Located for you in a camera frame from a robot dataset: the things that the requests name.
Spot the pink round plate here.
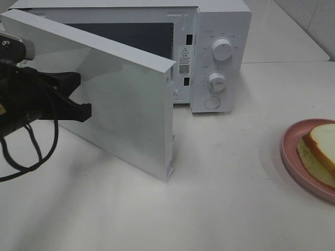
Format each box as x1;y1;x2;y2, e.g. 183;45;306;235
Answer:
281;118;334;203

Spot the round white door-release button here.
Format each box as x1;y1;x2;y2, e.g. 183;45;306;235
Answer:
205;97;220;109

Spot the white timer knob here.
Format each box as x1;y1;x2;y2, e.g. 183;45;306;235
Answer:
208;73;227;92

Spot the white microwave oven body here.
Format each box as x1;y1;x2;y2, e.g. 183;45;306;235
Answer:
12;1;252;113

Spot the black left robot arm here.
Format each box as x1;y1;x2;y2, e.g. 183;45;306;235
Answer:
1;63;92;137

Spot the white warning label sticker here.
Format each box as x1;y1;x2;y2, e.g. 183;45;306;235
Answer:
177;45;193;77

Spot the white microwave door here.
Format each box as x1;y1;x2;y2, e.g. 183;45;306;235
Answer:
1;9;174;181

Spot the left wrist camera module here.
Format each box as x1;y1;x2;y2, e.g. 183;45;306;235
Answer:
1;31;35;64

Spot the upper white power knob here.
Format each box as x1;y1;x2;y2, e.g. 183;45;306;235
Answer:
211;38;232;61

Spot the black left camera cable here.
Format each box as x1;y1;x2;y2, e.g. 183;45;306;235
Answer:
0;86;59;183

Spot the white bread sandwich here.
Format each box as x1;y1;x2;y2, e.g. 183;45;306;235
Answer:
297;123;334;188

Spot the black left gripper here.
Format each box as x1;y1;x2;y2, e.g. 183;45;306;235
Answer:
1;63;92;123

